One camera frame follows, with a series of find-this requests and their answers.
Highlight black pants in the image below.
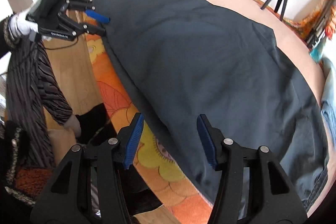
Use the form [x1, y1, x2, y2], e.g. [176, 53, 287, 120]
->
[93, 0, 329, 210]

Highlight left striped sleeve forearm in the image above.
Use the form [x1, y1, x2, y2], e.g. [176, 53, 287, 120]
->
[0, 15, 82, 169]

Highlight left gloved hand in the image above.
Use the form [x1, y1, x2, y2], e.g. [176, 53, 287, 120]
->
[8, 9, 39, 40]

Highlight folded light blue jeans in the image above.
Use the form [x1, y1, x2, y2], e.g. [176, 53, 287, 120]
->
[295, 56, 335, 217]

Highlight orange floral bedsheet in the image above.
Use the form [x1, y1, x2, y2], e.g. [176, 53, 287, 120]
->
[82, 0, 326, 224]

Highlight silver folded tripod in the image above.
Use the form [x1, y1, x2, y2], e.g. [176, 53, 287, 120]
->
[306, 0, 335, 50]

